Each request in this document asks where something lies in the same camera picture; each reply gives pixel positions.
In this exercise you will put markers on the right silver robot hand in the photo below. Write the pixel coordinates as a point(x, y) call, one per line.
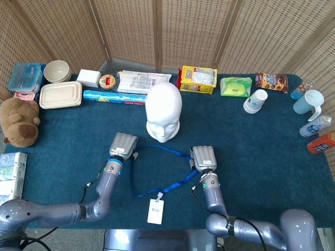
point(204, 158)

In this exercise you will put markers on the light blue plastic mug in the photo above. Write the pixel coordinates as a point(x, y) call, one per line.
point(307, 103)

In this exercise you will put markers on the paper cup stack blue flower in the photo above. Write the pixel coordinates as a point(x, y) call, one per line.
point(255, 102)

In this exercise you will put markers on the white blue drink can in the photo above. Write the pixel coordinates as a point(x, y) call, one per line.
point(314, 126)

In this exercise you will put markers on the green tissue pack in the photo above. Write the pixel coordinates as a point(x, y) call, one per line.
point(235, 87)

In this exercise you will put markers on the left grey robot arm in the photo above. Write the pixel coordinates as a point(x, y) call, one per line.
point(107, 183)

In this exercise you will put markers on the white foam mannequin head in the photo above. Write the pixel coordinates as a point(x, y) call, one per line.
point(163, 109)

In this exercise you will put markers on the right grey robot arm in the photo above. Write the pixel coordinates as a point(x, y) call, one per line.
point(213, 196)

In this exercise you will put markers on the pink box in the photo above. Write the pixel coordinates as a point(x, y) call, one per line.
point(24, 96)

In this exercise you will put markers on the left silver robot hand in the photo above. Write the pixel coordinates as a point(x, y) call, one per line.
point(123, 145)

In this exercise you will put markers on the yellow snack bag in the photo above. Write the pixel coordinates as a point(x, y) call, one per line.
point(199, 79)

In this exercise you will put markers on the small white cardboard box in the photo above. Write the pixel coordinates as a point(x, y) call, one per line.
point(88, 78)

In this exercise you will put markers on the clear bottle blue label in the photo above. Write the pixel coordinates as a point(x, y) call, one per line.
point(298, 92)

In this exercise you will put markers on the brown chocolate cookie bag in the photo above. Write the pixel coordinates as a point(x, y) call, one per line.
point(272, 82)

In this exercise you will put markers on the brown plush toy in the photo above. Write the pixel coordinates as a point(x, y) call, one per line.
point(18, 120)

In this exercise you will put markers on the grey robot torso base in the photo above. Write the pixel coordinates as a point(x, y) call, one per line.
point(157, 240)

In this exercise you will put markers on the orange drink bottle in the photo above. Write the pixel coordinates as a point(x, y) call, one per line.
point(322, 143)

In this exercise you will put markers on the white green tissue packs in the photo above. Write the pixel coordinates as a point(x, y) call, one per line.
point(11, 172)

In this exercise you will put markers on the beige paper bowl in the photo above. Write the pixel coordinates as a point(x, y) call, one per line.
point(57, 71)

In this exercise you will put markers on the round tin red label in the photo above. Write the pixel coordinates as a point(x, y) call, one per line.
point(107, 81)

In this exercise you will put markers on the white printed plastic packet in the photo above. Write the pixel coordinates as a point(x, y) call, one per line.
point(141, 81)

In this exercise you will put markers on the woven wicker folding screen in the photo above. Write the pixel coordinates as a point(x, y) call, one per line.
point(183, 31)

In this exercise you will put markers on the clear container blue lid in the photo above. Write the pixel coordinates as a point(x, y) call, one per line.
point(24, 75)

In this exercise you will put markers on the blue food wrap box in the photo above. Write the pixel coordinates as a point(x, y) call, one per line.
point(112, 98)

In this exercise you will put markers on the teal table cloth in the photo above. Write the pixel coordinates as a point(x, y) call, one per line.
point(78, 130)

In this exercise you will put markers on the beige lidded food container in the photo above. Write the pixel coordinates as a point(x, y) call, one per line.
point(60, 94)

